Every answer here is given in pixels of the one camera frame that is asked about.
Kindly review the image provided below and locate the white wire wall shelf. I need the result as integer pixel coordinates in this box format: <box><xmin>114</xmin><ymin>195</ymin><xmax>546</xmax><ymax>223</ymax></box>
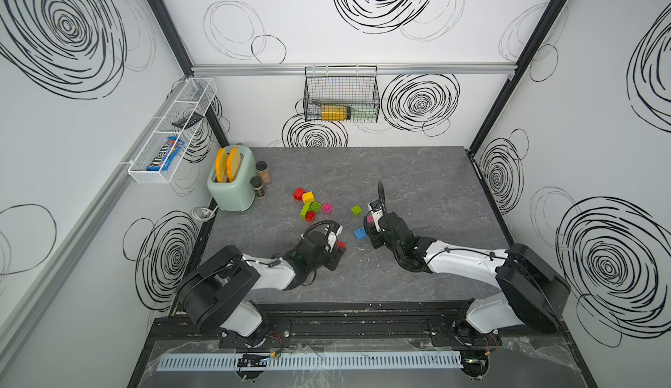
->
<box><xmin>128</xmin><ymin>76</ymin><xmax>217</xmax><ymax>185</ymax></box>

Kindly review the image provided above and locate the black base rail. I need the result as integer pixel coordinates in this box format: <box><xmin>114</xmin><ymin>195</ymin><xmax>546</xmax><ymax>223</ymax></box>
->
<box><xmin>146</xmin><ymin>300</ymin><xmax>566</xmax><ymax>348</ymax></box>

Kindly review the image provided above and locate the blue candy packet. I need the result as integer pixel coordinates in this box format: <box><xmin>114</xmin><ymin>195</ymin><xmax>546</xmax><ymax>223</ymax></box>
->
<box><xmin>146</xmin><ymin>137</ymin><xmax>183</xmax><ymax>171</ymax></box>

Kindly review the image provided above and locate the black wire wall basket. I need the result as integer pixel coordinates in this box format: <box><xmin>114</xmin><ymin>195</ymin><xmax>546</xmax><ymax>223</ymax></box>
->
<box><xmin>302</xmin><ymin>65</ymin><xmax>381</xmax><ymax>124</ymax></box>

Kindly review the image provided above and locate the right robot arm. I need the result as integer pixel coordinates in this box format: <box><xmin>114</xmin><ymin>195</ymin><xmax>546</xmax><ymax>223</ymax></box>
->
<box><xmin>363</xmin><ymin>199</ymin><xmax>571</xmax><ymax>335</ymax></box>

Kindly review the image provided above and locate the long green lego brick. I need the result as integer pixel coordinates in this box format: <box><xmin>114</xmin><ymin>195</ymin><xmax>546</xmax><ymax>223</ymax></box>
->
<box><xmin>301</xmin><ymin>202</ymin><xmax>311</xmax><ymax>219</ymax></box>

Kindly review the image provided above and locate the white slotted cable duct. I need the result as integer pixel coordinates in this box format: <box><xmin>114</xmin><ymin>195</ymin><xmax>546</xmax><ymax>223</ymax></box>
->
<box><xmin>157</xmin><ymin>351</ymin><xmax>463</xmax><ymax>372</ymax></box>

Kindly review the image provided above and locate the mint green toaster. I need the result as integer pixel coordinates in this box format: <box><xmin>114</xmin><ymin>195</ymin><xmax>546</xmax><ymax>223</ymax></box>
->
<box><xmin>207</xmin><ymin>145</ymin><xmax>258</xmax><ymax>212</ymax></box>

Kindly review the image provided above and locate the black remote control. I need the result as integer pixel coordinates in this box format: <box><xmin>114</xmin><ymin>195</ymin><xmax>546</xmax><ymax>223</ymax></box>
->
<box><xmin>171</xmin><ymin>112</ymin><xmax>204</xmax><ymax>130</ymax></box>

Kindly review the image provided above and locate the yellow toast slice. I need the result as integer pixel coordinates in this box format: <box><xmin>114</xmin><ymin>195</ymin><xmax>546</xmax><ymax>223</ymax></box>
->
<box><xmin>225</xmin><ymin>147</ymin><xmax>242</xmax><ymax>183</ymax></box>
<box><xmin>215</xmin><ymin>148</ymin><xmax>228</xmax><ymax>183</ymax></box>

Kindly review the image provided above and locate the dark pepper jar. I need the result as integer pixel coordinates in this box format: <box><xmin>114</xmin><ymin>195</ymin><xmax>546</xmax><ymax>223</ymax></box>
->
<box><xmin>250</xmin><ymin>176</ymin><xmax>266</xmax><ymax>199</ymax></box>

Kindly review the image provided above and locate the yellow item in basket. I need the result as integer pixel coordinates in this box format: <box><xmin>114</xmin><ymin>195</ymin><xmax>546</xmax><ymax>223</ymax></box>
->
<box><xmin>321</xmin><ymin>105</ymin><xmax>351</xmax><ymax>122</ymax></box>

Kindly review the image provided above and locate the yellow toast slice right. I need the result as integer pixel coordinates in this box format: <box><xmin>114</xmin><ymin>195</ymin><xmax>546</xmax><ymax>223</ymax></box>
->
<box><xmin>225</xmin><ymin>147</ymin><xmax>242</xmax><ymax>183</ymax></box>

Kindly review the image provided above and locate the small green lego brick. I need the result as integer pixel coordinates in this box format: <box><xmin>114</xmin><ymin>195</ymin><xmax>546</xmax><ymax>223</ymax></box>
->
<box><xmin>309</xmin><ymin>202</ymin><xmax>322</xmax><ymax>213</ymax></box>

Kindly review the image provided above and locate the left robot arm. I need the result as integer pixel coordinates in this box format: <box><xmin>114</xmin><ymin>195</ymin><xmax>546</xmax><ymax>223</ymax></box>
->
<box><xmin>176</xmin><ymin>220</ymin><xmax>345</xmax><ymax>339</ymax></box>

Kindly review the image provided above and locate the blue lego brick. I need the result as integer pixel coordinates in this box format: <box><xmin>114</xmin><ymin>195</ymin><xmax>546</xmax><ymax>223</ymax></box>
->
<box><xmin>355</xmin><ymin>227</ymin><xmax>367</xmax><ymax>240</ymax></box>

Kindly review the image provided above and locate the yellow toast slice left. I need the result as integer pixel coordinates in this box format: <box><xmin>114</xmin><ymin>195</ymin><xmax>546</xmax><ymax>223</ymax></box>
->
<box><xmin>215</xmin><ymin>148</ymin><xmax>228</xmax><ymax>183</ymax></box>

